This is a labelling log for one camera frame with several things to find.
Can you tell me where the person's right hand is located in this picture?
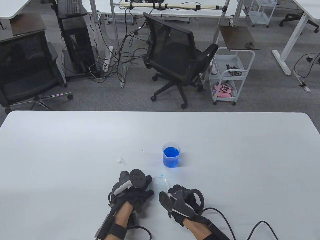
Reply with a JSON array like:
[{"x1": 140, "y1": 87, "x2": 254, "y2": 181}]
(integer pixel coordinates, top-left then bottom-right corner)
[{"x1": 167, "y1": 184, "x2": 210, "y2": 227}]

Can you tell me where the person's left hand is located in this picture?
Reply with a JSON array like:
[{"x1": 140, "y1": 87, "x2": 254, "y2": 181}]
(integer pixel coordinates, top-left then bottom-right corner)
[{"x1": 110, "y1": 171, "x2": 154, "y2": 214}]

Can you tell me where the person's left forearm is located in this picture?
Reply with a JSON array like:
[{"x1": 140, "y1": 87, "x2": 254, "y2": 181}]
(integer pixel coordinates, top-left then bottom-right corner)
[{"x1": 104, "y1": 201, "x2": 137, "y2": 240}]

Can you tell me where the person's right forearm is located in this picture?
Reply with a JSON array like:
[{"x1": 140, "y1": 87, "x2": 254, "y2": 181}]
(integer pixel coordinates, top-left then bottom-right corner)
[{"x1": 184, "y1": 217, "x2": 213, "y2": 240}]

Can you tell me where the grey and black glove controller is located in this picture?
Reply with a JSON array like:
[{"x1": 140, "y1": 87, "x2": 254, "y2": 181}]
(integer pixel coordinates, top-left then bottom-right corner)
[{"x1": 159, "y1": 189, "x2": 204, "y2": 218}]

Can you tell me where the clear petri dish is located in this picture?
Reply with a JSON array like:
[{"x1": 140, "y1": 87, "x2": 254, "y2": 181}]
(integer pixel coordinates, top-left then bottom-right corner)
[{"x1": 151, "y1": 175, "x2": 170, "y2": 194}]

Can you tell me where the white and black glove controller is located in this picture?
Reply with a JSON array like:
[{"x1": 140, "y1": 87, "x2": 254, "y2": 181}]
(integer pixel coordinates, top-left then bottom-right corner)
[{"x1": 114, "y1": 169, "x2": 147, "y2": 196}]

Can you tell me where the clear beaker with blue liquid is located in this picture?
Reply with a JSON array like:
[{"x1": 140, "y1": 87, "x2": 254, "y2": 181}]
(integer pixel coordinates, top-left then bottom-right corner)
[{"x1": 162, "y1": 142, "x2": 181, "y2": 169}]

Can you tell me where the pink cloth item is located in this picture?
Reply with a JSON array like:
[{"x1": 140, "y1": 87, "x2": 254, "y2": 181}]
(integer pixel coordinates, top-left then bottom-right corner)
[{"x1": 213, "y1": 83, "x2": 238, "y2": 98}]

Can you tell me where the white rolling utility cart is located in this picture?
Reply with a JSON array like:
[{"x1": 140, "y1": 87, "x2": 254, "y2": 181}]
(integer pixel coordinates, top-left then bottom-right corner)
[{"x1": 208, "y1": 47, "x2": 256, "y2": 106}]

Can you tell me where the white power strip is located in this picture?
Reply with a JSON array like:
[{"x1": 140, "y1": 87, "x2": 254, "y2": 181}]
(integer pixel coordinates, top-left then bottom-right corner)
[{"x1": 103, "y1": 46, "x2": 114, "y2": 73}]

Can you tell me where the black mesh office chair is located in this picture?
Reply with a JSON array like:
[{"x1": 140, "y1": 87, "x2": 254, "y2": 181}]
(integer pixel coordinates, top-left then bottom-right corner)
[{"x1": 143, "y1": 12, "x2": 219, "y2": 110}]

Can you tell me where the grey computer cart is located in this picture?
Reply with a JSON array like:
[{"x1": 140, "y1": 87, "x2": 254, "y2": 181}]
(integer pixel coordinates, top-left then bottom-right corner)
[{"x1": 62, "y1": 46, "x2": 103, "y2": 81}]

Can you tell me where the black computer tower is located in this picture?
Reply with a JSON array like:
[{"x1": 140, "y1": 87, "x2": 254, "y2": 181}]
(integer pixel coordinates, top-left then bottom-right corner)
[{"x1": 55, "y1": 0, "x2": 98, "y2": 75}]

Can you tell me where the black office chair chrome base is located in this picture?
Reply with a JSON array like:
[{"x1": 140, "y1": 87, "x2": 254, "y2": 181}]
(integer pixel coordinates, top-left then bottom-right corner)
[{"x1": 0, "y1": 31, "x2": 74, "y2": 114}]

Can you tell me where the white desk with t-leg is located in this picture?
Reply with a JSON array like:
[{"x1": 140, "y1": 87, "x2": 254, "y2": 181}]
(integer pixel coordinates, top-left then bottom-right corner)
[{"x1": 272, "y1": 0, "x2": 320, "y2": 76}]

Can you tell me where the white mesh trolley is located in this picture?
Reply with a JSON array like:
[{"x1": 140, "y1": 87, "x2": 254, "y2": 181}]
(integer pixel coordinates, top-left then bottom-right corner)
[{"x1": 249, "y1": 0, "x2": 278, "y2": 28}]

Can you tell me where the black chair star base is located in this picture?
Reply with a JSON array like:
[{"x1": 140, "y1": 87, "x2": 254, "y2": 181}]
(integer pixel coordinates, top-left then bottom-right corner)
[{"x1": 279, "y1": 13, "x2": 320, "y2": 33}]

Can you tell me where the dark brown side table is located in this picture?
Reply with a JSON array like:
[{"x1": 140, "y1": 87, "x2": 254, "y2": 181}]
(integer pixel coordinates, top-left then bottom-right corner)
[{"x1": 9, "y1": 13, "x2": 47, "y2": 37}]

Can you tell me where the white corner desk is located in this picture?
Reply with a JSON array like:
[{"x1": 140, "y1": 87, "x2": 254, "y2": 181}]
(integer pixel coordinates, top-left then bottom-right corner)
[{"x1": 0, "y1": 0, "x2": 58, "y2": 19}]

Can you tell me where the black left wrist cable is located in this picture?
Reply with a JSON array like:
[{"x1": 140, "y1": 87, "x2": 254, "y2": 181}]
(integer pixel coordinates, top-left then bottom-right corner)
[{"x1": 127, "y1": 226, "x2": 153, "y2": 240}]

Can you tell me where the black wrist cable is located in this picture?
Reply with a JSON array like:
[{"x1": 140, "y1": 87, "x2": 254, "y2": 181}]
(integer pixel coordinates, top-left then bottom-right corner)
[
  {"x1": 202, "y1": 207, "x2": 237, "y2": 240},
  {"x1": 127, "y1": 226, "x2": 153, "y2": 240}
]

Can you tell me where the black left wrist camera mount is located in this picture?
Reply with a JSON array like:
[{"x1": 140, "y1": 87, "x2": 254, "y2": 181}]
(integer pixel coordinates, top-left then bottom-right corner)
[{"x1": 94, "y1": 212, "x2": 138, "y2": 240}]

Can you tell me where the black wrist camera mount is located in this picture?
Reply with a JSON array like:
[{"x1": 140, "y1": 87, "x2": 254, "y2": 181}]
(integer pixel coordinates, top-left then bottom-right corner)
[
  {"x1": 94, "y1": 212, "x2": 138, "y2": 240},
  {"x1": 206, "y1": 222, "x2": 231, "y2": 240}
]

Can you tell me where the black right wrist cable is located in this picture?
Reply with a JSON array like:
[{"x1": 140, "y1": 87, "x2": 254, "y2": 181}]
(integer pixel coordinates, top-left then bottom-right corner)
[{"x1": 202, "y1": 207, "x2": 237, "y2": 240}]

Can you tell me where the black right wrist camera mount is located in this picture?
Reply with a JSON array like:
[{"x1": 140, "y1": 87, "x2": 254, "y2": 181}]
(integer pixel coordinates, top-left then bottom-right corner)
[{"x1": 206, "y1": 222, "x2": 231, "y2": 240}]

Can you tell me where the black looping table cable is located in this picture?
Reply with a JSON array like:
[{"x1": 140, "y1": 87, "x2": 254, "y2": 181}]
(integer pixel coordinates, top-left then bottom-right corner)
[{"x1": 249, "y1": 220, "x2": 279, "y2": 240}]

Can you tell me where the black wire frame gadget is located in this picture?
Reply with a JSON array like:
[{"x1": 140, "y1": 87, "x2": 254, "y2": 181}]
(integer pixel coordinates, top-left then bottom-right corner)
[{"x1": 226, "y1": 64, "x2": 243, "y2": 77}]

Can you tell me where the tangle of black floor cables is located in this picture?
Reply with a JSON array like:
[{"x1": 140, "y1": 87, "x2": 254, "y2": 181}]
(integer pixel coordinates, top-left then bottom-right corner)
[{"x1": 88, "y1": 7, "x2": 152, "y2": 84}]

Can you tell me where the brown side table white frame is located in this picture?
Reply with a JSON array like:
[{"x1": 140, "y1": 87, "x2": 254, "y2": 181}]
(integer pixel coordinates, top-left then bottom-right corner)
[{"x1": 219, "y1": 26, "x2": 260, "y2": 52}]

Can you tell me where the aluminium floor rail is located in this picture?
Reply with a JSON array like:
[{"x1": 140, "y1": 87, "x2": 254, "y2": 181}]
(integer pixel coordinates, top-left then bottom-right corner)
[{"x1": 292, "y1": 70, "x2": 311, "y2": 93}]

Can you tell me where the black floor cable loop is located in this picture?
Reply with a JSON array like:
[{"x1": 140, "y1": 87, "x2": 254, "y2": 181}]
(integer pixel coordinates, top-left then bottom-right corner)
[{"x1": 293, "y1": 52, "x2": 320, "y2": 79}]

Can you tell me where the white desk with metal frame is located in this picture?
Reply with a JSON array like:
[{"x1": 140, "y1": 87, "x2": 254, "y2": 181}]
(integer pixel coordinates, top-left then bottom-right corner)
[{"x1": 82, "y1": 0, "x2": 247, "y2": 88}]

